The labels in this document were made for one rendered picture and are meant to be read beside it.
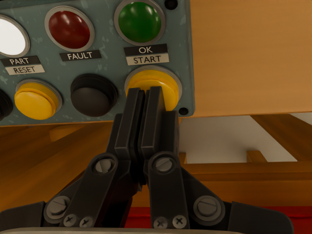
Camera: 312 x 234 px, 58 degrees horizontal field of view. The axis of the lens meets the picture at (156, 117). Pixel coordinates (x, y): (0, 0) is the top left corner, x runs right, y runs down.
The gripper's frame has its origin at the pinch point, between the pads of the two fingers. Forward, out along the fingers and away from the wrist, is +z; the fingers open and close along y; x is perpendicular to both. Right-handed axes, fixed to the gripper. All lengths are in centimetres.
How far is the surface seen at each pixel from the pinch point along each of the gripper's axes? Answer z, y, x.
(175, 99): 2.6, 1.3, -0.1
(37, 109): 2.5, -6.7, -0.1
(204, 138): 65, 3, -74
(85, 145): 31, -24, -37
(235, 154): 61, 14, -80
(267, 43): 7.1, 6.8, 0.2
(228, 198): 6.7, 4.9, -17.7
